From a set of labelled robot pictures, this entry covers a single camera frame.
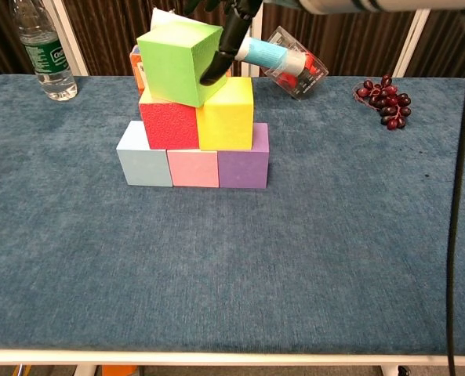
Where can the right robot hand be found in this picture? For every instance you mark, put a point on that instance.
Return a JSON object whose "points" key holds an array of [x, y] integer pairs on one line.
{"points": [[232, 35]]}

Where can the green cube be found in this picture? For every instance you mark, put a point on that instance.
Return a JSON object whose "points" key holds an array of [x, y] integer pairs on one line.
{"points": [[173, 62]]}

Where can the yellow cube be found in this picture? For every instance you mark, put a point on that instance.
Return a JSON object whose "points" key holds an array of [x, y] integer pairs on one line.
{"points": [[226, 117]]}

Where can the red cube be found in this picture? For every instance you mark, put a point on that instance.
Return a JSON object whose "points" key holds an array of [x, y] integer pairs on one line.
{"points": [[169, 125]]}

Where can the purple cube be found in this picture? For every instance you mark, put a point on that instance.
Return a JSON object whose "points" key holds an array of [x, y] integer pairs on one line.
{"points": [[243, 168]]}

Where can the pink cube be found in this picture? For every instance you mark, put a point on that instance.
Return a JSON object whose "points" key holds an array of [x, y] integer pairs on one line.
{"points": [[193, 168]]}

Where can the light blue cube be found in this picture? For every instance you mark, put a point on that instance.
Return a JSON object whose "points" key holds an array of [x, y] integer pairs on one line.
{"points": [[144, 164]]}

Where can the white paper roll blue band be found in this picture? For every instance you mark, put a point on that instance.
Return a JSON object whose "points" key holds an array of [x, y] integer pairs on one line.
{"points": [[267, 55]]}

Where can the clear plastic box red contents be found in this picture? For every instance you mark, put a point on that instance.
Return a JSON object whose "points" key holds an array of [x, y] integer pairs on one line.
{"points": [[300, 84]]}

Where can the orange biscuit box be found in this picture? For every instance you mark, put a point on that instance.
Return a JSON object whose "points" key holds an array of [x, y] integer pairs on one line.
{"points": [[138, 70]]}

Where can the dark red grape bunch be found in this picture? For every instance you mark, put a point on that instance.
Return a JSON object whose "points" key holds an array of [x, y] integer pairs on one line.
{"points": [[389, 102]]}

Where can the clear plastic water bottle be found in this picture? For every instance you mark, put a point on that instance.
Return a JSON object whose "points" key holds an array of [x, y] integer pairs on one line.
{"points": [[48, 58]]}

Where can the blue fabric table cover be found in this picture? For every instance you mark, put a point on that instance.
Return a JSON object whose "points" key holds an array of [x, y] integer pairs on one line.
{"points": [[232, 293]]}

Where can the white partition post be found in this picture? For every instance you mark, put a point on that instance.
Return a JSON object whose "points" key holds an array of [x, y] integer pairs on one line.
{"points": [[252, 62], [414, 43], [69, 39]]}

